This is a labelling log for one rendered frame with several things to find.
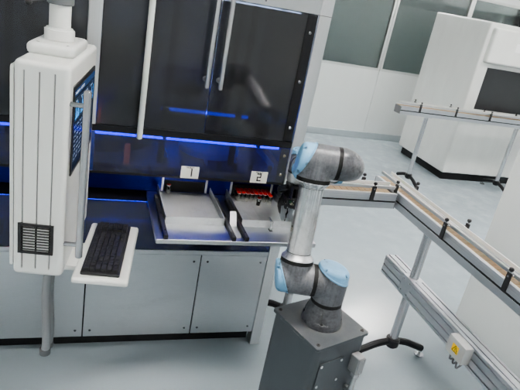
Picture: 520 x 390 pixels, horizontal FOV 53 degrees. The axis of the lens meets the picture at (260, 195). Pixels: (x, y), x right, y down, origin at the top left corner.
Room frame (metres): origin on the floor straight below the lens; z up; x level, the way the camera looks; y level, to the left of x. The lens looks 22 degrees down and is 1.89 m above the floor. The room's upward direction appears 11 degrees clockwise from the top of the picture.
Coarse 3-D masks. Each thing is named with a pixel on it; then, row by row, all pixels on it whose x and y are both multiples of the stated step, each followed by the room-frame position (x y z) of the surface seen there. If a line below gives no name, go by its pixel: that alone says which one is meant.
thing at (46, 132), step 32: (32, 64) 1.54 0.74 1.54; (64, 64) 1.58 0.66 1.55; (32, 96) 1.54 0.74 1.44; (64, 96) 1.56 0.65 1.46; (32, 128) 1.54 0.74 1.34; (64, 128) 1.56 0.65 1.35; (32, 160) 1.54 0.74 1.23; (64, 160) 1.56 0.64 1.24; (32, 192) 1.54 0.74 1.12; (64, 192) 1.57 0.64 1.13; (32, 224) 1.54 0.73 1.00; (64, 224) 1.58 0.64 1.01; (32, 256) 1.54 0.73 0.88; (64, 256) 1.60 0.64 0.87
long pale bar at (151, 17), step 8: (152, 0) 2.11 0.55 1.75; (152, 8) 2.11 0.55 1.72; (152, 16) 2.11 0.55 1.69; (152, 24) 2.12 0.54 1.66; (152, 32) 2.12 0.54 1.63; (144, 56) 2.12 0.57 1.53; (144, 64) 2.11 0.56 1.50; (144, 72) 2.11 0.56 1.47; (144, 80) 2.11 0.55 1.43; (144, 88) 2.11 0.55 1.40; (144, 96) 2.11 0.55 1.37; (144, 104) 2.12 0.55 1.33; (144, 112) 2.12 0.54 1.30; (136, 136) 2.12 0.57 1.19
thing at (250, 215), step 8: (232, 200) 2.28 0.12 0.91; (240, 200) 2.38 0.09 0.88; (248, 200) 2.40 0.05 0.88; (272, 200) 2.46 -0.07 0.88; (240, 208) 2.28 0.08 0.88; (248, 208) 2.30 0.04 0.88; (256, 208) 2.32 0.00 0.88; (264, 208) 2.34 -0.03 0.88; (272, 208) 2.36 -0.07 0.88; (240, 216) 2.14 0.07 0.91; (248, 216) 2.22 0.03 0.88; (256, 216) 2.23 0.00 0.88; (264, 216) 2.25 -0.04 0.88; (272, 216) 2.27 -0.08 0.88; (248, 224) 2.11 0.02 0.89; (256, 224) 2.12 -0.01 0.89; (264, 224) 2.13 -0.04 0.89; (280, 224) 2.16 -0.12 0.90; (288, 224) 2.17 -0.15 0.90
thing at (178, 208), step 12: (180, 192) 2.34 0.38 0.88; (168, 204) 2.17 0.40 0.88; (180, 204) 2.19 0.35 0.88; (192, 204) 2.22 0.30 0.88; (204, 204) 2.25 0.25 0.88; (216, 204) 2.23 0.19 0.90; (168, 216) 1.98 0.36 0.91; (180, 216) 2.07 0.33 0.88; (192, 216) 2.10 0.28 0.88; (204, 216) 2.12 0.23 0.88; (216, 216) 2.15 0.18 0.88
